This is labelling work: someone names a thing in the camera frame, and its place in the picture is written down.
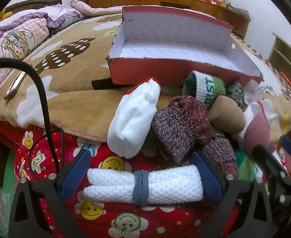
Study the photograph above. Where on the silver phone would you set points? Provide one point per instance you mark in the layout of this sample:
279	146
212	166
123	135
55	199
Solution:
16	83

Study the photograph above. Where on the tan sock roll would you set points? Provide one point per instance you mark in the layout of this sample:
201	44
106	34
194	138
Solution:
227	116

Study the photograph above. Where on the pink rolled quilt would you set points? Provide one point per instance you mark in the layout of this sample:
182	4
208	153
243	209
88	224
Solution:
95	10

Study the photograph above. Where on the maroon knit sock roll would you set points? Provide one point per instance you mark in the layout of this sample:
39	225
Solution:
220	151
180	126

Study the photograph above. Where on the small boxes on cabinet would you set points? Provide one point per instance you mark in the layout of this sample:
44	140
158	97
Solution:
221	2

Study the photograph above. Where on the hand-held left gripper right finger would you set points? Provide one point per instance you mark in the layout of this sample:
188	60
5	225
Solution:
207	176

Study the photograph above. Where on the dark patterned sock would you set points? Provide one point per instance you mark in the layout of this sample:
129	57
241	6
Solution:
236	90

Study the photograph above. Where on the pink checked cartoon quilt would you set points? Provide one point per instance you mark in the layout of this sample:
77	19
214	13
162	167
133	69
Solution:
16	42

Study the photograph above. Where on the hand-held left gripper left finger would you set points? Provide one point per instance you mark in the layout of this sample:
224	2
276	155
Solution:
76	176

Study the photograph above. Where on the white waffle sock grey band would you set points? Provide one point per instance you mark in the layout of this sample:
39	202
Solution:
167	183

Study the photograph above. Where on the purple ruffled pillow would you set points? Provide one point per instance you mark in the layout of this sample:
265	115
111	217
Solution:
61	13

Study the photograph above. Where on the red cardboard box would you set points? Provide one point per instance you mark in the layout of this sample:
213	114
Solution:
175	69

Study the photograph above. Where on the brown plush printed blanket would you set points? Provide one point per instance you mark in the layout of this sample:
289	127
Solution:
73	91

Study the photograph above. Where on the pink sock roll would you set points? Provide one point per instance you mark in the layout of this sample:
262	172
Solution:
257	131

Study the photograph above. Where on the white sheer stockings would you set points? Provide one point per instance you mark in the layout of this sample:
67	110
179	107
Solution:
254	89

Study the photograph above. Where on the light wooden shelf unit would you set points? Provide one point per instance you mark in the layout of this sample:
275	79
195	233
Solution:
287	52

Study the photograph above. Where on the dark wooden headboard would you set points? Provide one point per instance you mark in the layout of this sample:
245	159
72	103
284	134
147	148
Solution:
36	3

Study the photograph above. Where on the orange object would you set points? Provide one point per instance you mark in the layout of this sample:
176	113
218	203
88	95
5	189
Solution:
288	80

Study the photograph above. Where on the white sock red trim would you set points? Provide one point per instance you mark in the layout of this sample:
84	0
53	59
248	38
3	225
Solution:
133	119

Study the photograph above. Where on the red smiley bed sheet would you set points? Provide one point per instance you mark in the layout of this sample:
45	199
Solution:
105	218

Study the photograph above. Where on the long wooden cabinet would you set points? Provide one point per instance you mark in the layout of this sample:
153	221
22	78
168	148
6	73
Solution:
175	0

